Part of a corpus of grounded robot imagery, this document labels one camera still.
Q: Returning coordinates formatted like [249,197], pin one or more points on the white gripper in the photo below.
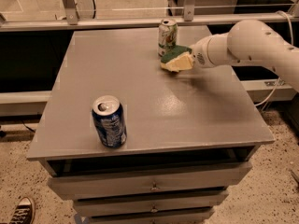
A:
[199,56]

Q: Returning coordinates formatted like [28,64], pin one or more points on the green and yellow sponge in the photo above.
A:
[175,52]

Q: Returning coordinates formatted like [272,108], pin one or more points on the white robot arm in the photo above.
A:
[248,43]

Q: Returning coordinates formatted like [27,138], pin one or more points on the white green 7up can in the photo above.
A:
[167,39]

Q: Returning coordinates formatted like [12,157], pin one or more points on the blue pepsi can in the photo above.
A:
[108,119]

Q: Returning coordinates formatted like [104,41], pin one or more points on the grey drawer cabinet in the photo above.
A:
[197,117]

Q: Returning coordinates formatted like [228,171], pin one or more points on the upper grey drawer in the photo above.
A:
[149,181]

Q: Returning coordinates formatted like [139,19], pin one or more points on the grey drawer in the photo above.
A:
[149,181]
[164,217]
[150,203]

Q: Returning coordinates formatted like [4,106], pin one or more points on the grey metal railing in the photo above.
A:
[43,15]

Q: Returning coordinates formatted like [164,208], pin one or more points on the lower grey drawer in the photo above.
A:
[164,217]

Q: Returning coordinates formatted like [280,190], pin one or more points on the middle grey drawer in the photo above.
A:
[150,203]

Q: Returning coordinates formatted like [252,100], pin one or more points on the black white sneaker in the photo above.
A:
[24,212]

